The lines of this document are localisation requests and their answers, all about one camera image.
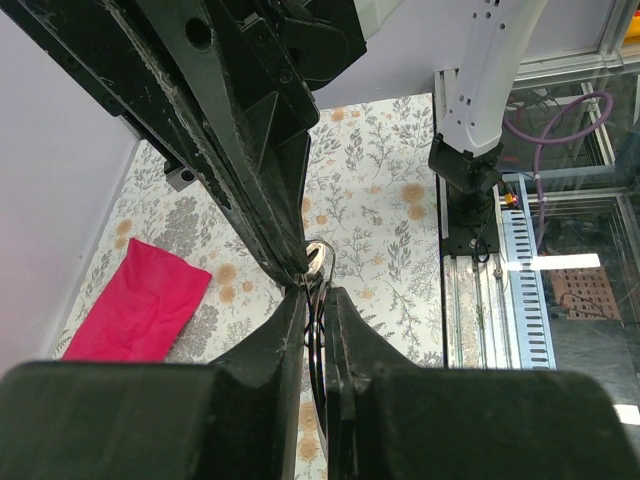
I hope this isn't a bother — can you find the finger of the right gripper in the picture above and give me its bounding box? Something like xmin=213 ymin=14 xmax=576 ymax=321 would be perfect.
xmin=144 ymin=1 xmax=319 ymax=275
xmin=1 ymin=1 xmax=303 ymax=285

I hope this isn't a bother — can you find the key with black tag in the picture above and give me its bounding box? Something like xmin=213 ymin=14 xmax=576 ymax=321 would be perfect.
xmin=305 ymin=278 xmax=329 ymax=439

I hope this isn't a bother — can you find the blue slotted cable duct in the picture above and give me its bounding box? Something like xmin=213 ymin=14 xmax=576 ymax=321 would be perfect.
xmin=502 ymin=210 xmax=556 ymax=371

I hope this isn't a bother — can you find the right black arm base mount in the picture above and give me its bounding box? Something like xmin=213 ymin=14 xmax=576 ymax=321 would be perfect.
xmin=437 ymin=177 xmax=500 ymax=263

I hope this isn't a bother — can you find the folded red cloth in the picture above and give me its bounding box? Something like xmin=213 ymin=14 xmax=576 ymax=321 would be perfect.
xmin=61 ymin=239 xmax=212 ymax=363

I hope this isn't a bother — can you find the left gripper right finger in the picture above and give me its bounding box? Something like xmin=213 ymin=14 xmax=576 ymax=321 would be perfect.
xmin=325 ymin=288 xmax=639 ymax=479

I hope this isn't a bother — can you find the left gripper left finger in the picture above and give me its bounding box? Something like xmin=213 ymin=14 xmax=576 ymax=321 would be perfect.
xmin=1 ymin=287 xmax=306 ymax=479

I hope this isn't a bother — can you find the floral patterned table mat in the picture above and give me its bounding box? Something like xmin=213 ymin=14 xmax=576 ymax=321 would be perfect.
xmin=52 ymin=92 xmax=446 ymax=480

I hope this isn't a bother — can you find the keyring with coloured tags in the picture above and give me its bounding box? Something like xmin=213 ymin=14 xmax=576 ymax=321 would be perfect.
xmin=304 ymin=239 xmax=336 ymax=300

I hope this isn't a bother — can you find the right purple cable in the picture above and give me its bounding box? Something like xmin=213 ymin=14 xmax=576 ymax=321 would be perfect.
xmin=502 ymin=90 xmax=615 ymax=251

